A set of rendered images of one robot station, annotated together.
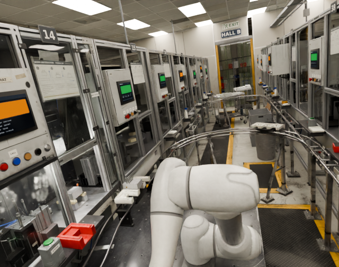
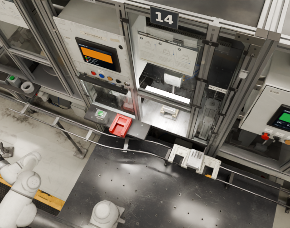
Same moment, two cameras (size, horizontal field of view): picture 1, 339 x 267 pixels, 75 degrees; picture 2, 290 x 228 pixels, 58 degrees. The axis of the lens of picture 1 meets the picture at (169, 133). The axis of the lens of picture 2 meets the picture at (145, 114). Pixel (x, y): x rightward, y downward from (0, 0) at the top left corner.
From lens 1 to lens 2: 180 cm
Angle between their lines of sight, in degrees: 82
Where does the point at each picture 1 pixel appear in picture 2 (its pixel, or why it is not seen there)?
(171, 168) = (21, 180)
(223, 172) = (0, 207)
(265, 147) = not seen: outside the picture
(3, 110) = (93, 54)
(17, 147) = (103, 70)
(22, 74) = (117, 40)
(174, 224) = not seen: hidden behind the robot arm
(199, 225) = (94, 214)
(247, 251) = not seen: outside the picture
